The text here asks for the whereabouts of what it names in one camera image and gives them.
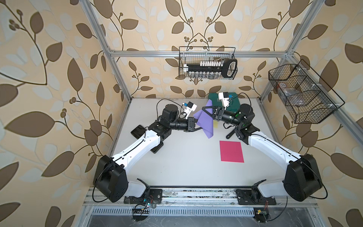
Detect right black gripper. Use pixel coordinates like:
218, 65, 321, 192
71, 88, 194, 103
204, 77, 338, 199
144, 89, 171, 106
203, 106, 243, 129

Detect purple square paper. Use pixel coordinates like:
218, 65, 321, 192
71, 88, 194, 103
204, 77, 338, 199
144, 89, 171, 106
193, 109, 214, 139

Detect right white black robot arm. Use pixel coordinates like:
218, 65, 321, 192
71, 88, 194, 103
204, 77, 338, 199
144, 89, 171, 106
202, 104, 325, 202

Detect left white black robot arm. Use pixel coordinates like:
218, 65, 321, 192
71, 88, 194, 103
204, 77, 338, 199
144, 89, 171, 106
93, 102, 201, 202

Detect pink square paper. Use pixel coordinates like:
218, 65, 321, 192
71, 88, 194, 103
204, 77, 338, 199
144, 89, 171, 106
219, 141, 244, 163

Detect green tool case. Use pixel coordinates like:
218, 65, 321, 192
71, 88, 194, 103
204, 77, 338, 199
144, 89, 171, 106
208, 92, 241, 113

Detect green black pipe wrench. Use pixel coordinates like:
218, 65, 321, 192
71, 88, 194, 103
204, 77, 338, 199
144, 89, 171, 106
226, 129, 235, 139

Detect black socket holder tool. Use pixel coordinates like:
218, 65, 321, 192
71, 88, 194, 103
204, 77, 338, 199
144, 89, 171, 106
181, 59, 238, 79

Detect black flat tray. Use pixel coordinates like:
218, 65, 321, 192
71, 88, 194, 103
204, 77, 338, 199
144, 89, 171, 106
130, 125, 164, 154

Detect plastic bag in basket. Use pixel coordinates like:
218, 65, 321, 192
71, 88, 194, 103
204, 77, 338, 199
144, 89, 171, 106
279, 83, 305, 107

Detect black wire basket back wall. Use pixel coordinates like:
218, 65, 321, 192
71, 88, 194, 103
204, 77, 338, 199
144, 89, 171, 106
178, 46, 238, 80

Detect black wire basket wall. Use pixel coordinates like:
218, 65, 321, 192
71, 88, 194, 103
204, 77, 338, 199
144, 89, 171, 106
178, 46, 238, 80
268, 59, 345, 124

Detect aluminium front rail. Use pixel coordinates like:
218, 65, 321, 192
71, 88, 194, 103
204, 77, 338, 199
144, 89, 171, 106
83, 187, 319, 208

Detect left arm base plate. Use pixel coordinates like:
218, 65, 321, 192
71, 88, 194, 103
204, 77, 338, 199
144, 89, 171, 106
123, 188, 163, 204

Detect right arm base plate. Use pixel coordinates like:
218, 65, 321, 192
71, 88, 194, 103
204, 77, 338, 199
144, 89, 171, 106
235, 189, 277, 205

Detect black wire basket right wall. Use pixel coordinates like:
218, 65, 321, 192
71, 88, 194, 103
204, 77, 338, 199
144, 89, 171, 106
268, 59, 345, 124

